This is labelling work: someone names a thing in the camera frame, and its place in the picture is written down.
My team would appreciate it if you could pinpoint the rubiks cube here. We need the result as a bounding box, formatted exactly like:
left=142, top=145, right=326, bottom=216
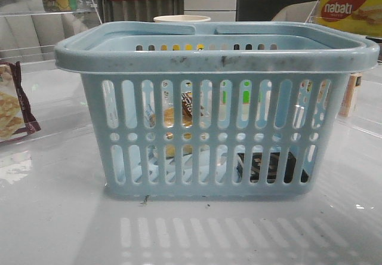
left=219, top=80, right=251, bottom=122

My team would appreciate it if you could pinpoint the beige small carton box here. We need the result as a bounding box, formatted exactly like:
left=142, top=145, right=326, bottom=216
left=338, top=72, right=362, bottom=117

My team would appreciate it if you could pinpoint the light blue plastic basket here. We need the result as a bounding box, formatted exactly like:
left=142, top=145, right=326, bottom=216
left=54, top=21, right=380, bottom=197

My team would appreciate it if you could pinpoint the yellow nabati wafer box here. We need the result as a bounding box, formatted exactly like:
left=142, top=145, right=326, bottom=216
left=315, top=0, right=382, bottom=38

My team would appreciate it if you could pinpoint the clear acrylic shelf left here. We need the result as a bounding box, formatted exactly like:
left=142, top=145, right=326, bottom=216
left=1, top=0, right=101, bottom=64

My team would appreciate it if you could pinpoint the yellow popcorn paper cup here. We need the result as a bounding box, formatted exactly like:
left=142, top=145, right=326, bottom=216
left=153, top=14, right=211, bottom=23

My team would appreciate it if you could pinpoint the cracker packet dark red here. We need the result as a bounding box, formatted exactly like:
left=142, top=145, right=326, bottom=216
left=1, top=62, right=41, bottom=143

